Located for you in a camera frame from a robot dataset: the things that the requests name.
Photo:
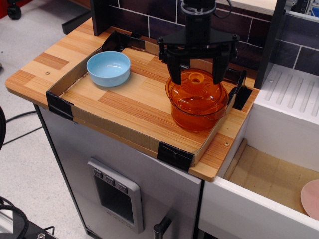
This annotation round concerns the orange transparent pot lid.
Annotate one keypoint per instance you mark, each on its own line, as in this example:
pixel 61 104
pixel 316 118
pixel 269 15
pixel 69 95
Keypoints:
pixel 197 92

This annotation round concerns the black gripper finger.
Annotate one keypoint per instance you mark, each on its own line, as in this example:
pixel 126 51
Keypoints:
pixel 220 64
pixel 174 63

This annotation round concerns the cardboard fence with black tape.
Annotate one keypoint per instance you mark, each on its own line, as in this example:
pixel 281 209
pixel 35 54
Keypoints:
pixel 137 112

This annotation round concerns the white toy sink unit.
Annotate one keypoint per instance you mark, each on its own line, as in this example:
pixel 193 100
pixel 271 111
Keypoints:
pixel 257 194

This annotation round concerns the black metal floor bar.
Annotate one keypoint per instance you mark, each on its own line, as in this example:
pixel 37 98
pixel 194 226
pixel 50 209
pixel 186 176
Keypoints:
pixel 72 24

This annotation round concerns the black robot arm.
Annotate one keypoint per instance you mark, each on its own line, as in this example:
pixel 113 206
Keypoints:
pixel 198 7

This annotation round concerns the black caster wheel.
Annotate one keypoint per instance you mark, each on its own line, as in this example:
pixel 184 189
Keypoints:
pixel 13 10

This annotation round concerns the black equipment with cables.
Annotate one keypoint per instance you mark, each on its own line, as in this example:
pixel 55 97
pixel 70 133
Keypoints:
pixel 14 224

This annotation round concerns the grey toy dishwasher cabinet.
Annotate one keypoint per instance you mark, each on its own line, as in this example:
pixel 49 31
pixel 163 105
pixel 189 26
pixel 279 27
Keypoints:
pixel 119 192

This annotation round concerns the pink plate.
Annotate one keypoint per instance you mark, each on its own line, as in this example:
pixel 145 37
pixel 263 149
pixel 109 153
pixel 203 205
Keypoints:
pixel 310 199

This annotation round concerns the black cabinet door handle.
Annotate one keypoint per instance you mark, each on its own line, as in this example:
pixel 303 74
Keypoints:
pixel 160 229

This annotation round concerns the orange transparent pot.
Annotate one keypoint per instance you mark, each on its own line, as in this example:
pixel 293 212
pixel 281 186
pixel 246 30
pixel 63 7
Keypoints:
pixel 198 119

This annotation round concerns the light blue bowl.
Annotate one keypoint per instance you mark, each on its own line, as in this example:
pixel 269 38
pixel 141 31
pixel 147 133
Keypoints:
pixel 109 68

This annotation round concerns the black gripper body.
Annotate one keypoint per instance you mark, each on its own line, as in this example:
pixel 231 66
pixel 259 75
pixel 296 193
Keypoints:
pixel 198 40

